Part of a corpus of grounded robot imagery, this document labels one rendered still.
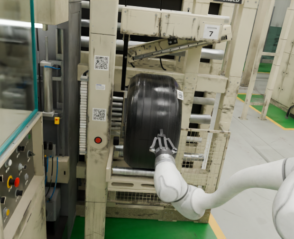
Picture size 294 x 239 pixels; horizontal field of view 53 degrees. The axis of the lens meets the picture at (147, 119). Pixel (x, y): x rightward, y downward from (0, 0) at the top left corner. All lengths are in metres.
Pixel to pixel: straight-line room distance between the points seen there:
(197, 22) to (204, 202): 1.07
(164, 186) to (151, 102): 0.53
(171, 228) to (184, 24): 1.75
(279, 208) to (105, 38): 1.15
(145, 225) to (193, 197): 1.57
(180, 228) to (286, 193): 2.13
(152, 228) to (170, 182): 1.64
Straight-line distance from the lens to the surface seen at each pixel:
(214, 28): 1.86
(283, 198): 0.71
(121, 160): 2.04
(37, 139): 1.61
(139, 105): 1.49
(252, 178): 0.96
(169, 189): 1.11
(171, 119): 1.49
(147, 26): 1.80
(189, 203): 1.21
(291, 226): 0.70
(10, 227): 1.43
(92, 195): 1.93
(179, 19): 1.81
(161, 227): 2.76
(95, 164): 1.80
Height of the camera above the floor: 1.84
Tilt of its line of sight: 22 degrees down
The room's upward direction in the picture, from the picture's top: 6 degrees clockwise
